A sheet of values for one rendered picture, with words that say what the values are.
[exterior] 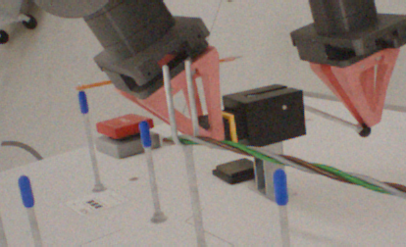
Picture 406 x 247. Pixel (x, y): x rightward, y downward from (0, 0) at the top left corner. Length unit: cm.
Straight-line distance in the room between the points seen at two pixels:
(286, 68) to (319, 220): 183
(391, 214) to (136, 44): 23
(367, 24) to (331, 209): 16
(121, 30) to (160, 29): 3
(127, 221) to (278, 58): 186
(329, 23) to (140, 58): 18
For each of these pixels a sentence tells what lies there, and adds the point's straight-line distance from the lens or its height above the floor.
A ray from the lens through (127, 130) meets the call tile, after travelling 73.
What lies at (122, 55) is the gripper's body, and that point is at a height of 127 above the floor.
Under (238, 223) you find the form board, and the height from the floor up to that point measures 114.
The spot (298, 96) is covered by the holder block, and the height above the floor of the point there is 112.
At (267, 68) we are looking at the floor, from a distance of 239.
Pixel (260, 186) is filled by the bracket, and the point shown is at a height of 110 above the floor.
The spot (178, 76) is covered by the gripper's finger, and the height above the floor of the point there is 124.
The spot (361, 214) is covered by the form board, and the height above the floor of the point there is 108.
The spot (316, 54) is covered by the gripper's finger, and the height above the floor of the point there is 110.
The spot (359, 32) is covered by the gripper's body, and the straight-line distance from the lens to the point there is 56.
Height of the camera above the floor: 149
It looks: 42 degrees down
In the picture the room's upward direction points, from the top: 65 degrees counter-clockwise
